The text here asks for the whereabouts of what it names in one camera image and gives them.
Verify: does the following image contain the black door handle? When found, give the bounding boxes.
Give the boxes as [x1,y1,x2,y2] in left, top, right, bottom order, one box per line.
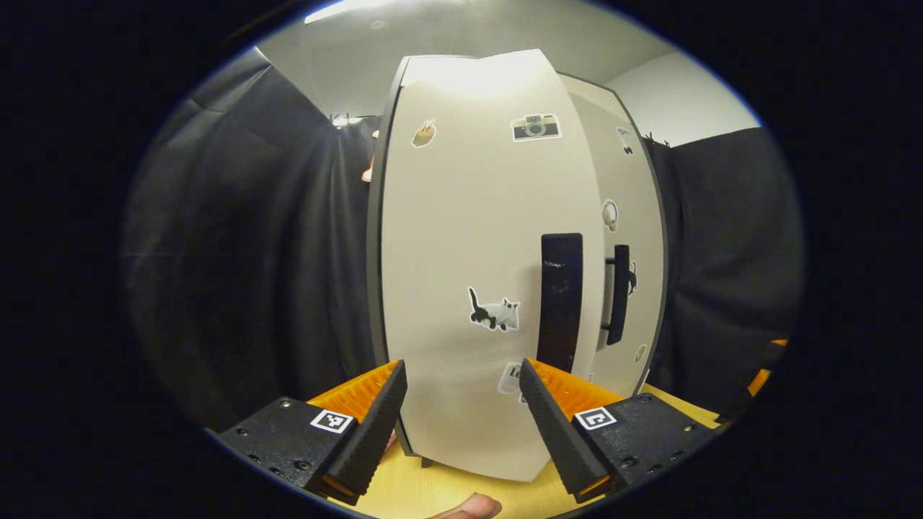
[604,244,631,346]

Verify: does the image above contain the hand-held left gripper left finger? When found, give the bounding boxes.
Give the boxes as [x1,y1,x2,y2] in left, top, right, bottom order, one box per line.
[216,359,408,505]

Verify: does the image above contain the ceiling light panel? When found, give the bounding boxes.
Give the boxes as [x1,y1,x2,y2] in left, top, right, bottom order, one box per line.
[303,0,419,25]

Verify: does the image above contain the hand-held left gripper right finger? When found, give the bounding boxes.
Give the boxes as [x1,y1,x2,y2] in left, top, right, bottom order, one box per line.
[519,358,722,504]

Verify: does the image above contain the black backdrop cloth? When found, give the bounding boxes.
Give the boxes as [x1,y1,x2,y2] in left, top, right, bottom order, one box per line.
[645,126,805,419]
[123,47,383,433]

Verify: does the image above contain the white cabinet door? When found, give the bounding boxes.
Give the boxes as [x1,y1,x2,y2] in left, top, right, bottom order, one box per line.
[559,72,668,399]
[381,49,606,482]

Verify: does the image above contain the white and grey shoe cabinet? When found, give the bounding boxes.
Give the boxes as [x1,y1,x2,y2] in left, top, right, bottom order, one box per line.
[364,49,671,482]

